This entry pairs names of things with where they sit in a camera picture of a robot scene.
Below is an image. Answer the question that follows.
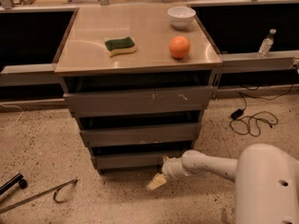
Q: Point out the green yellow sponge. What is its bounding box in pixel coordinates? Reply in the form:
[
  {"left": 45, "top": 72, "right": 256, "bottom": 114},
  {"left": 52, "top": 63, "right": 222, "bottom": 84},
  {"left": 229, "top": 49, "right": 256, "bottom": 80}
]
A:
[{"left": 105, "top": 36, "right": 136, "bottom": 57}]

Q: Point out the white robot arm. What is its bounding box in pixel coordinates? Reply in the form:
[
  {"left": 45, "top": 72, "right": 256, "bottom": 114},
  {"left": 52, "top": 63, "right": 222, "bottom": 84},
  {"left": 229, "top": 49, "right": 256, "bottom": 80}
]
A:
[{"left": 147, "top": 144, "right": 299, "bottom": 224}]

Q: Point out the black power adapter cable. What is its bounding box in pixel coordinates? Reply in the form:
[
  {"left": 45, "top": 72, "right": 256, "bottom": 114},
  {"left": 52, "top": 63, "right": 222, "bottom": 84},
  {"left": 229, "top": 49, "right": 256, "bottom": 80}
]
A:
[{"left": 229, "top": 83, "right": 296, "bottom": 138}]

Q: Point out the right grey metal rail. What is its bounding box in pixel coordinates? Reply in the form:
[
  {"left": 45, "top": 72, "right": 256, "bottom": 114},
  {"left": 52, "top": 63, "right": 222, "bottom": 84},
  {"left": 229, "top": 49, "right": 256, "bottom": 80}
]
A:
[{"left": 218, "top": 50, "right": 299, "bottom": 74}]

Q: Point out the grey drawer cabinet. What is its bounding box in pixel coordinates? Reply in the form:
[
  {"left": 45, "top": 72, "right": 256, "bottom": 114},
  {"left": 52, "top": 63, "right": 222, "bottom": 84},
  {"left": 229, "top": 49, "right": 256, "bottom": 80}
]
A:
[{"left": 51, "top": 3, "right": 223, "bottom": 175}]

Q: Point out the grey metal rail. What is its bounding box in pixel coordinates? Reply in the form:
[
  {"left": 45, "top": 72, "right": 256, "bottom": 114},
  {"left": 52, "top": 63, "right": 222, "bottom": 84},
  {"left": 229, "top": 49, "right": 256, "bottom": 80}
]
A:
[
  {"left": 0, "top": 64, "right": 60, "bottom": 87},
  {"left": 218, "top": 50, "right": 299, "bottom": 74}
]

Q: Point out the metal rod with hook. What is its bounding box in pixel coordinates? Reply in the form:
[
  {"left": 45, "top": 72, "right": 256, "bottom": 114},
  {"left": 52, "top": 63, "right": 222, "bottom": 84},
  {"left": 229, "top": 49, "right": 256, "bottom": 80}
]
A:
[{"left": 0, "top": 178, "right": 78, "bottom": 214}]

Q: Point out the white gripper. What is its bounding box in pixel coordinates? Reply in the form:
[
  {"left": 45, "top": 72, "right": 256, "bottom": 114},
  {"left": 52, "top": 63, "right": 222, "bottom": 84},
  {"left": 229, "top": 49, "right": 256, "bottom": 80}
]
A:
[{"left": 147, "top": 156, "right": 187, "bottom": 190}]

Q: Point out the orange fruit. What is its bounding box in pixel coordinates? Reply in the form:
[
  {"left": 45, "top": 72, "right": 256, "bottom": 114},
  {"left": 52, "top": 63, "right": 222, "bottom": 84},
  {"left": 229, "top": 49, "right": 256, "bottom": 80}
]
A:
[{"left": 169, "top": 36, "right": 191, "bottom": 59}]

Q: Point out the grey top drawer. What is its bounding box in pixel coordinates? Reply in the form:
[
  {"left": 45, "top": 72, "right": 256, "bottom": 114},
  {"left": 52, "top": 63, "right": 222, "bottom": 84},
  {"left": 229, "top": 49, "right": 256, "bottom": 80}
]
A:
[{"left": 64, "top": 86, "right": 212, "bottom": 118}]

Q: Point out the white bowl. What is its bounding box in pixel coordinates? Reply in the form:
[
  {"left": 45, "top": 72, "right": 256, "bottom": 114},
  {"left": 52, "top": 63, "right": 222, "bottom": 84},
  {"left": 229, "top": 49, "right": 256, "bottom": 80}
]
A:
[{"left": 167, "top": 7, "right": 195, "bottom": 29}]

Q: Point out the clear plastic water bottle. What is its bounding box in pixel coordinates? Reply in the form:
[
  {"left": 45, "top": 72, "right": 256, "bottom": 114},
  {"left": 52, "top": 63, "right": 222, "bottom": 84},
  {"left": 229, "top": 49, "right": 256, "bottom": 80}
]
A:
[{"left": 258, "top": 29, "right": 277, "bottom": 57}]

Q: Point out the left grey metal rail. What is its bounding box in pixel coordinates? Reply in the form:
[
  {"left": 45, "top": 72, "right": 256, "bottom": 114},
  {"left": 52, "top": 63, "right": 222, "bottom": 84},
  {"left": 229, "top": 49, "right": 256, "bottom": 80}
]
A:
[{"left": 0, "top": 64, "right": 60, "bottom": 87}]

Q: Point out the grey bottom drawer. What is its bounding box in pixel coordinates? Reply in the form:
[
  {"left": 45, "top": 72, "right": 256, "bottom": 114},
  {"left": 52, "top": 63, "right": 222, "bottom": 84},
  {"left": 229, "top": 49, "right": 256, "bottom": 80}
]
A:
[{"left": 91, "top": 150, "right": 185, "bottom": 170}]

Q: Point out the grey drawer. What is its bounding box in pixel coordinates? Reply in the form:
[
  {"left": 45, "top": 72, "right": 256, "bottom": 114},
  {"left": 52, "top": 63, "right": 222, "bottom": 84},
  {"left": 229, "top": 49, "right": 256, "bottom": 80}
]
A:
[
  {"left": 64, "top": 86, "right": 212, "bottom": 118},
  {"left": 80, "top": 122, "right": 201, "bottom": 147},
  {"left": 91, "top": 150, "right": 185, "bottom": 170}
]

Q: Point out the grey middle drawer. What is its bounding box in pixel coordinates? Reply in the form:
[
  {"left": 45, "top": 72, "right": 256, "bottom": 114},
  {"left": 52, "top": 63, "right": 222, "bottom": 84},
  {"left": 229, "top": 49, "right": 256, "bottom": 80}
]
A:
[{"left": 80, "top": 122, "right": 201, "bottom": 147}]

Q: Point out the black caster leg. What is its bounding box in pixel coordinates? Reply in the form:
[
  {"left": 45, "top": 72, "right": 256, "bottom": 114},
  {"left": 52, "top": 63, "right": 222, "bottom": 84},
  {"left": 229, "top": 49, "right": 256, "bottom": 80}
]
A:
[{"left": 0, "top": 173, "right": 27, "bottom": 195}]

